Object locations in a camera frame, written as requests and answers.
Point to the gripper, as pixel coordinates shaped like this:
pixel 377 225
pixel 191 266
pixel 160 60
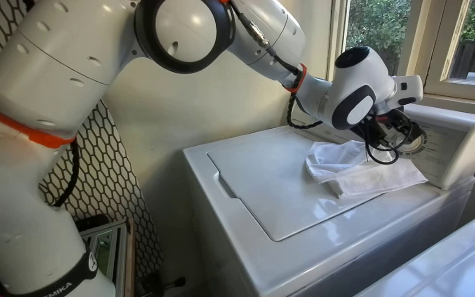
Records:
pixel 402 121

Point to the honeycomb pattern panel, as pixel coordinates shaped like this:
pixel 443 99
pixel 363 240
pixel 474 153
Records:
pixel 109 165

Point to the washing machine knob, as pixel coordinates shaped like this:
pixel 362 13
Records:
pixel 417 145

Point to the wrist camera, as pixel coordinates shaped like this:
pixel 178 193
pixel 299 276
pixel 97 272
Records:
pixel 365 133

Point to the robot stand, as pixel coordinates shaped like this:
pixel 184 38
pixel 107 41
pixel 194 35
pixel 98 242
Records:
pixel 111 251

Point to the washing machine lid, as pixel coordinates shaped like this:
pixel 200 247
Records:
pixel 262 185

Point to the white dryer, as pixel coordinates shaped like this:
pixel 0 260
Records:
pixel 447 264

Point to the white plastic bag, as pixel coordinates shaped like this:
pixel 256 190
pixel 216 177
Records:
pixel 332 159

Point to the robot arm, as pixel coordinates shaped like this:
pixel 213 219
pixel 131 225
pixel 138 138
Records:
pixel 43 82

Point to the white washing machine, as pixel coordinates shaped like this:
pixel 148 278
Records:
pixel 303 255

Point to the white folded cloth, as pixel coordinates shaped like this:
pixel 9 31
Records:
pixel 382 177

